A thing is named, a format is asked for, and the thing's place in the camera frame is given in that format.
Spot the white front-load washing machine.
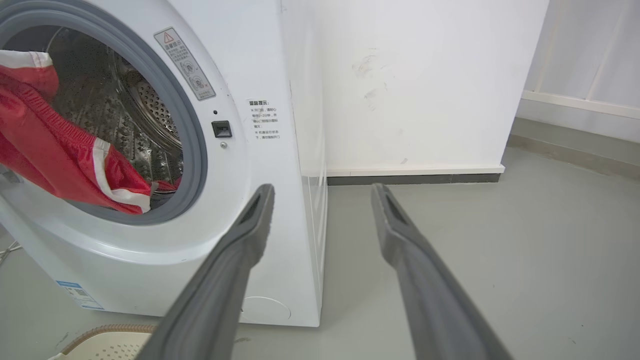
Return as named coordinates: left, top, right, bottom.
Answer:
left=0, top=0, right=329, bottom=328

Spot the red and white garment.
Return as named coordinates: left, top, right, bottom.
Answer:
left=0, top=50, right=182, bottom=215

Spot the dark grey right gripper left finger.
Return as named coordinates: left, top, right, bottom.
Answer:
left=136, top=183, right=276, bottom=360

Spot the grey warning sticker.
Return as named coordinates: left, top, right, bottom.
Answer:
left=153, top=27, right=217, bottom=102

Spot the blue and white label sticker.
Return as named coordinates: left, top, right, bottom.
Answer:
left=56, top=280, right=105, bottom=311

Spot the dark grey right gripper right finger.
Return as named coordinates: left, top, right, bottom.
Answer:
left=370, top=183, right=513, bottom=360

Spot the cream laundry basket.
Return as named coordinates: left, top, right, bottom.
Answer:
left=48, top=324, right=160, bottom=360

